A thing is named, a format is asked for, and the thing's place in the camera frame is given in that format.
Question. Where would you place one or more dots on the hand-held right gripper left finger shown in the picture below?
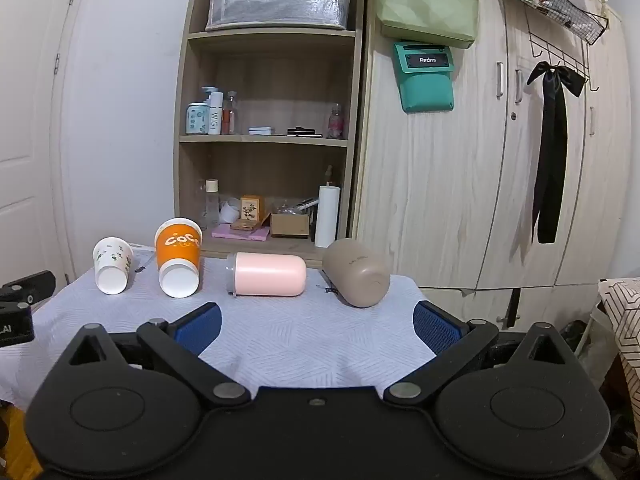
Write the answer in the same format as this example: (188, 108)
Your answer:
(200, 327)

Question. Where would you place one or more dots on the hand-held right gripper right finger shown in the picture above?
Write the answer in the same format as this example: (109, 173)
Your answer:
(437, 331)

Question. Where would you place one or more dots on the orange and white paper cup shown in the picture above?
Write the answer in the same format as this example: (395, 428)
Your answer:
(177, 252)

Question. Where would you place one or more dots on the pink tumbler cup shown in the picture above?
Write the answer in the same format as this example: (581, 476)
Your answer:
(270, 274)

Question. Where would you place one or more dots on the tan tumbler cup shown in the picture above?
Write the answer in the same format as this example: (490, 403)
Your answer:
(356, 272)

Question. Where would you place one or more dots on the white paper cup green print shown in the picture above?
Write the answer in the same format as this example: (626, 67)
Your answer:
(112, 266)

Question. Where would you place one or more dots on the white textured table cloth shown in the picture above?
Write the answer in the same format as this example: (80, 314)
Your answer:
(300, 340)

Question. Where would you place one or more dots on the pink flat box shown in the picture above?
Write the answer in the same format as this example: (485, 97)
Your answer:
(240, 235)

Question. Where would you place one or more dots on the small brown box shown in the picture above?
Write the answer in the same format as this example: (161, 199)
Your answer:
(245, 226)

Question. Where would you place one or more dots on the white mug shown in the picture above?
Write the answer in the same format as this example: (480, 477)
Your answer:
(230, 211)

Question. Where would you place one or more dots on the clear tall bottle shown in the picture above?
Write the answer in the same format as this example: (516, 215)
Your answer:
(212, 207)

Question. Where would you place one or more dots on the yellow floral box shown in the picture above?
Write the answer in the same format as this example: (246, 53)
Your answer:
(251, 208)

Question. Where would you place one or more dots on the cardboard box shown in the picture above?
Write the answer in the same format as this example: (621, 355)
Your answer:
(290, 226)

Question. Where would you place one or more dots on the light wood wardrobe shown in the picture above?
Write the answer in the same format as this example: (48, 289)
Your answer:
(425, 185)

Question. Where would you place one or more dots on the white paper towel roll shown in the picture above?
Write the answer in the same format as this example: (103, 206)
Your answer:
(327, 217)

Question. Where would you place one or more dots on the patterned beige cloth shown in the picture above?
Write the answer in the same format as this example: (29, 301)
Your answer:
(625, 320)

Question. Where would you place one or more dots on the white door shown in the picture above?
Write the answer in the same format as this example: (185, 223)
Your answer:
(30, 110)

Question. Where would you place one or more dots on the black ribbon bow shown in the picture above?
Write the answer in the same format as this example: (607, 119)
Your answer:
(550, 160)

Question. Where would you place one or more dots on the white flat tin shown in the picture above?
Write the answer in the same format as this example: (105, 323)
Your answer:
(260, 130)

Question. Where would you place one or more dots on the teal labelled jar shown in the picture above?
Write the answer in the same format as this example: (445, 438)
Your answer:
(197, 120)

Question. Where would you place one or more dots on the red liquid bottle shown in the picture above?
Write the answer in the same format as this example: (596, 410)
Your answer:
(229, 117)

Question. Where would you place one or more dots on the white pump bottle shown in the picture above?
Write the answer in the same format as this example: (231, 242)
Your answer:
(214, 112)

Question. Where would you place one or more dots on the black flat case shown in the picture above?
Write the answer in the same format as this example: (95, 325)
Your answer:
(304, 132)

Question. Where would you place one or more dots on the pink small bottle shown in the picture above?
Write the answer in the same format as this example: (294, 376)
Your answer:
(336, 122)

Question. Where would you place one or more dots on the teal bag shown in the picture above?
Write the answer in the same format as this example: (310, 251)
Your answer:
(425, 87)

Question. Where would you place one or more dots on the wooden shelf unit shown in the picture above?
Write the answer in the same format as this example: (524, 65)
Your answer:
(270, 36)

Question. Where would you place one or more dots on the light green pouch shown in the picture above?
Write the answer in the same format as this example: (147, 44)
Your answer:
(427, 10)

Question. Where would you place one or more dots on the plastic-wrapped grey storage box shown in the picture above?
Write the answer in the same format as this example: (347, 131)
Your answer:
(280, 0)

